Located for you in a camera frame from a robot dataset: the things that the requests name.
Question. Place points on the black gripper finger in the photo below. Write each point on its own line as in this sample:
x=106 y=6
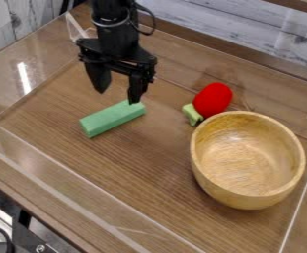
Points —
x=99 y=74
x=138 y=87

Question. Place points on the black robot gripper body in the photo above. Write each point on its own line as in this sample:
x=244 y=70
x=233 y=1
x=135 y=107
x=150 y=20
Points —
x=117 y=47

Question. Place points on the green rectangular block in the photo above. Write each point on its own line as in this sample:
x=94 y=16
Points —
x=111 y=117

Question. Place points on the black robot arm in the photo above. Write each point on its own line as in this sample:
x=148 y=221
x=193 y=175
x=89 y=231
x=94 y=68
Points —
x=110 y=13

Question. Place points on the light wooden bowl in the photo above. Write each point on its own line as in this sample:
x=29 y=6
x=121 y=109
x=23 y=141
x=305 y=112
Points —
x=248 y=159

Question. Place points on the small green block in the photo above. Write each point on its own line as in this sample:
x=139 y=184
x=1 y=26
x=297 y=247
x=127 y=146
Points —
x=196 y=118

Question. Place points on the red plush ball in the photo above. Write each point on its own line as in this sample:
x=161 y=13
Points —
x=213 y=100

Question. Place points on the clear acrylic front barrier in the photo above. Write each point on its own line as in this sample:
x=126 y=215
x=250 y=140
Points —
x=94 y=220

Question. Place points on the black table leg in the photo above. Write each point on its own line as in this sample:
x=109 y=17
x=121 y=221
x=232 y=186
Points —
x=21 y=223

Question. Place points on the clear acrylic corner bracket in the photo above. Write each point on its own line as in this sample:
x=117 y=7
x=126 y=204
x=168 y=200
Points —
x=75 y=31

